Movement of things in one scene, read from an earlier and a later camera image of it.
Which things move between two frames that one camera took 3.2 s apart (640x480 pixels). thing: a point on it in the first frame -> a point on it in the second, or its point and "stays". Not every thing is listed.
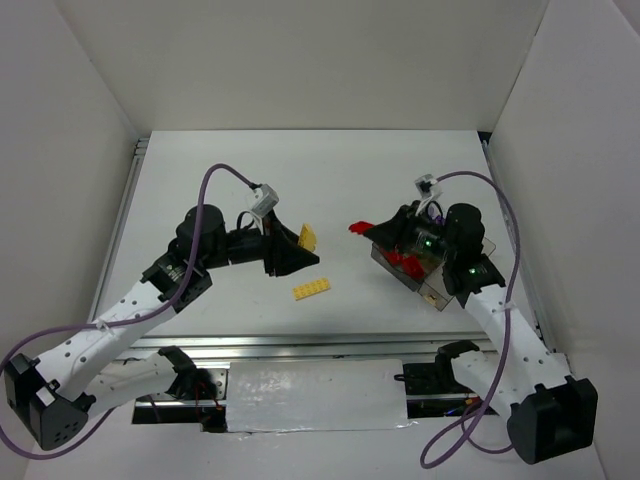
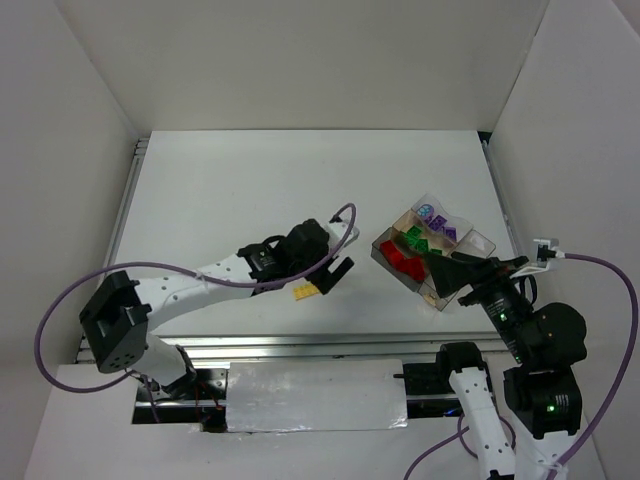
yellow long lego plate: (311, 288) stays
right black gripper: (403, 232) -> (477, 278)
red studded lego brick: (360, 227) -> (397, 258)
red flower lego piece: (395, 257) stays
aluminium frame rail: (278, 347) stays
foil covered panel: (271, 396) stays
